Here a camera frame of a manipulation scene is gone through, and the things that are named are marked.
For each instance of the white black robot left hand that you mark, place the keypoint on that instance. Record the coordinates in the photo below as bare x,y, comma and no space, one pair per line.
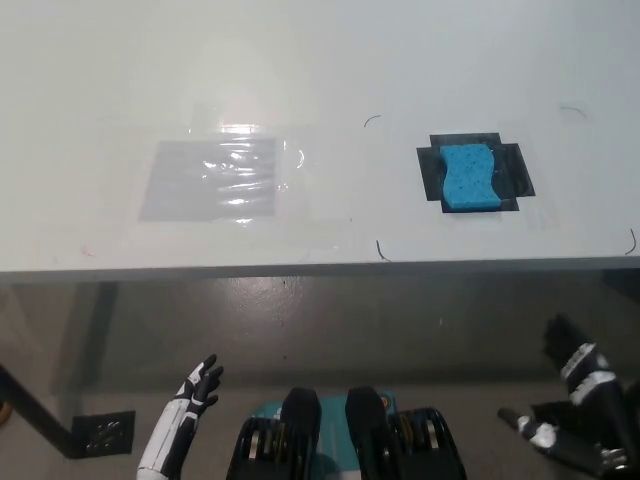
192,400

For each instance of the grey rectangular tape patch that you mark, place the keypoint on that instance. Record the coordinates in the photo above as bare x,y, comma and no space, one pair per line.
175,185

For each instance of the black tape square marker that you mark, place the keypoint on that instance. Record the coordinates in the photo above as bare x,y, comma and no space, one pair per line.
515,170

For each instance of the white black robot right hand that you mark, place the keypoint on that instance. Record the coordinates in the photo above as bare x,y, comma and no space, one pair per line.
590,370

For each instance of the blue wavy sponge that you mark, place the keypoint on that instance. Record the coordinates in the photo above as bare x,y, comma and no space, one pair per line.
469,175

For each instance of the clear plastic film sheet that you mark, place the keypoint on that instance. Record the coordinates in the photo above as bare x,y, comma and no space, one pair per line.
320,175

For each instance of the black metal table leg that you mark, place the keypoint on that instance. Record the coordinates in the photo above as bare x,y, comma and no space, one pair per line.
35,405

